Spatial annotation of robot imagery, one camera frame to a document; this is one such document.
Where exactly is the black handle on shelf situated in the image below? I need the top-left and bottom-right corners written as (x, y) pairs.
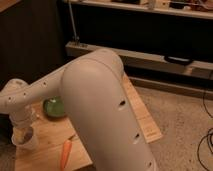
top-left (164, 56), bottom-right (193, 66)

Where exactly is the green ceramic bowl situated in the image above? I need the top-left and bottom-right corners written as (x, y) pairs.
top-left (43, 97), bottom-right (65, 118)

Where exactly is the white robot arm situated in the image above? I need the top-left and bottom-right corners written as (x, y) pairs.
top-left (0, 49), bottom-right (158, 171)

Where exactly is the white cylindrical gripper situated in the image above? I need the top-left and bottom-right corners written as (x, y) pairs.
top-left (9, 106), bottom-right (37, 129)

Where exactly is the black cable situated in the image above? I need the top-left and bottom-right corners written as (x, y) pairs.
top-left (196, 71), bottom-right (213, 171)

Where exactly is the metal pole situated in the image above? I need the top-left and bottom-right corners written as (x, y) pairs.
top-left (68, 0), bottom-right (79, 45)

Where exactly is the orange carrot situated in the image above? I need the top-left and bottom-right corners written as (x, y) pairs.
top-left (60, 135), bottom-right (74, 171)

